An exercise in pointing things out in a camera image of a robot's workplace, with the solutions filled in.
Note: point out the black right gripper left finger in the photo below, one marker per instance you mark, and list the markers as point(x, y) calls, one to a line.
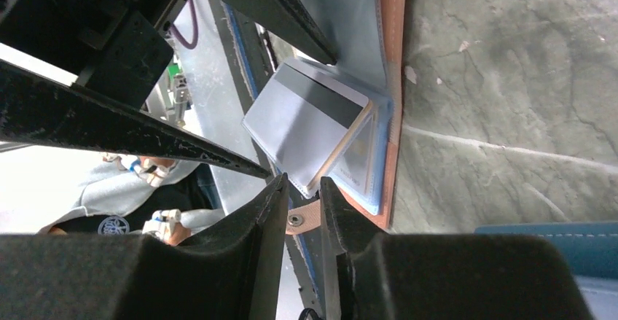
point(230, 270)

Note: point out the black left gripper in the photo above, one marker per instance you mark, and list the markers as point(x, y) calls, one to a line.
point(114, 47)

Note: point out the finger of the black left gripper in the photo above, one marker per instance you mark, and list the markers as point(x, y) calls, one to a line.
point(290, 21)

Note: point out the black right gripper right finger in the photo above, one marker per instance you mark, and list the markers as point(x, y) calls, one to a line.
point(371, 274)

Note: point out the tan card holder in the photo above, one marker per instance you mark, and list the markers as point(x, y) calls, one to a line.
point(368, 37)

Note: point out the white magnetic stripe card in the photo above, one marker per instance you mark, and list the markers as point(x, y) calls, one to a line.
point(304, 119)

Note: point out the blue card holder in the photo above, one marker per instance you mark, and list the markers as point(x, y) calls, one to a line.
point(590, 250)

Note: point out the gold VIP card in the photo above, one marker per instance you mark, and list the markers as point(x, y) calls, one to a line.
point(354, 169)

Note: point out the person in grey hoodie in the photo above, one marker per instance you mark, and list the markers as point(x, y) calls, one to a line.
point(168, 199)

